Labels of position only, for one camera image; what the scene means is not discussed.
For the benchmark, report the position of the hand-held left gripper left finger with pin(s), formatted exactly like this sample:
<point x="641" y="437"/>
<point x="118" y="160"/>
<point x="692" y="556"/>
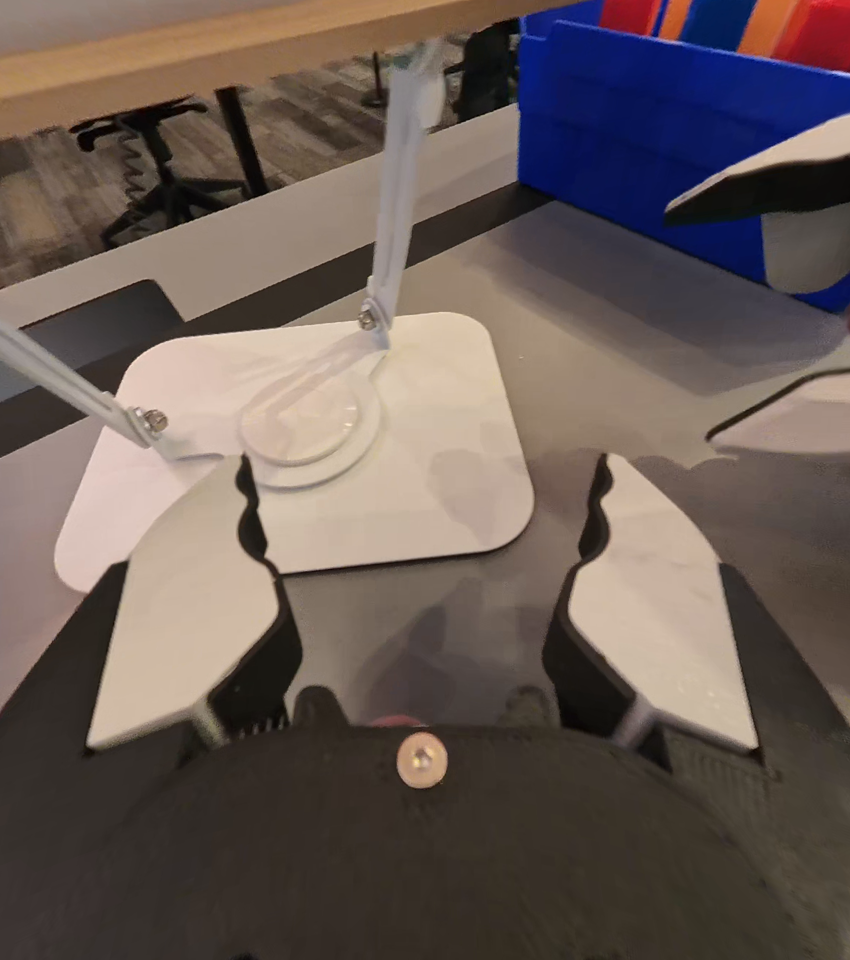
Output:
<point x="185" y="630"/>

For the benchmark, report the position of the grey desk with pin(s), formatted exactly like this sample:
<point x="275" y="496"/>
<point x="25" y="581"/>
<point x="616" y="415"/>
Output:
<point x="620" y="345"/>

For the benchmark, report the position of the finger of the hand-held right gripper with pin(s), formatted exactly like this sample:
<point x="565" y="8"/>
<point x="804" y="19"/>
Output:
<point x="830" y="420"/>
<point x="807" y="165"/>

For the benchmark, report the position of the white document stand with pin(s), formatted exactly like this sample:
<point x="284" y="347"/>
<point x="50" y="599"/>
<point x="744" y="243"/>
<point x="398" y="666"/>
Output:
<point x="410" y="435"/>

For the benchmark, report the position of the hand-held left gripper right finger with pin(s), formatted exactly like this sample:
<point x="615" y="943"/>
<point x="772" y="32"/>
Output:
<point x="657" y="615"/>

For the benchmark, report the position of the blurred blue object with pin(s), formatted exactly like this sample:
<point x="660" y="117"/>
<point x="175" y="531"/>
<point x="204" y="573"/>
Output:
<point x="650" y="135"/>

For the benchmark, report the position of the black office chair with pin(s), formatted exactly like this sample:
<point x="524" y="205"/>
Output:
<point x="170" y="158"/>

